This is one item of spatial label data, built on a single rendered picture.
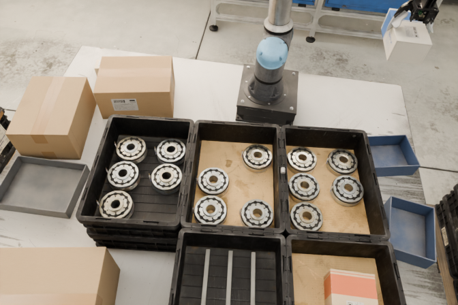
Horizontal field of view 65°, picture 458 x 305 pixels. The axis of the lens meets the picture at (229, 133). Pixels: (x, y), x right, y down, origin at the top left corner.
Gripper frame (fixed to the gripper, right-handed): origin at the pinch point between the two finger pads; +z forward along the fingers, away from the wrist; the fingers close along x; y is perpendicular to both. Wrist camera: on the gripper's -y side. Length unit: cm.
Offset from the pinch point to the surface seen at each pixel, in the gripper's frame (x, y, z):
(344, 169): -18, 48, 25
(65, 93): -125, 30, 25
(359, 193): -13, 56, 25
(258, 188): -46, 58, 28
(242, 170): -53, 52, 28
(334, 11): 0, -137, 81
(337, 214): -20, 63, 27
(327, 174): -23, 49, 28
